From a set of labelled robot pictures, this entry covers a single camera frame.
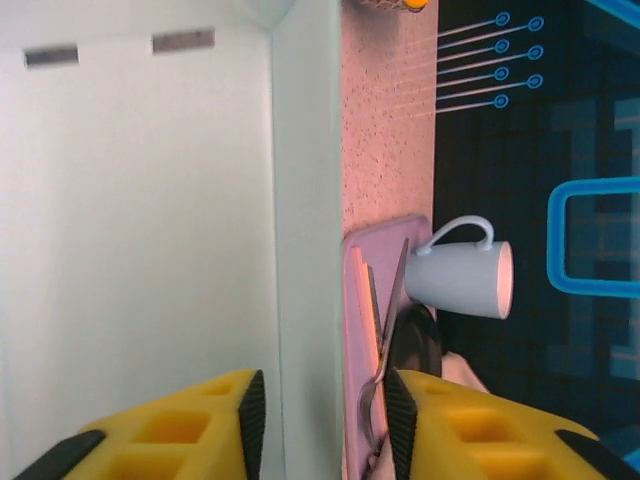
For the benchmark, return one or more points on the pale blue mug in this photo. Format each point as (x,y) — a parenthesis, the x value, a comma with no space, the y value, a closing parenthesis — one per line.
(460,280)

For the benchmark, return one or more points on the silver metal knife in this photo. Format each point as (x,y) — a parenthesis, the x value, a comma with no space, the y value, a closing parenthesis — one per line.
(367,310)

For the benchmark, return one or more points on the light blue paper box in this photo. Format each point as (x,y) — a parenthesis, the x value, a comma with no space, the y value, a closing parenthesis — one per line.
(150,200)

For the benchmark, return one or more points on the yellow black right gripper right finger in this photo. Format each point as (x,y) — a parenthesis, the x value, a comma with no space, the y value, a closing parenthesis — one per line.
(475,440)

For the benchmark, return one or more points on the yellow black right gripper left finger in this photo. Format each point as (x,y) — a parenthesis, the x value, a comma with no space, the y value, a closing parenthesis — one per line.
(175,440)

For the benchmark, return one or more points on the lavender plastic tray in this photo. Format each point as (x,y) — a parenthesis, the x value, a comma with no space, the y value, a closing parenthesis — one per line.
(375,240)

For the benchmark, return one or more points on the orange bowl with patterned outside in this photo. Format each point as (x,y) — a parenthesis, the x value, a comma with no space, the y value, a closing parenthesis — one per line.
(415,3)

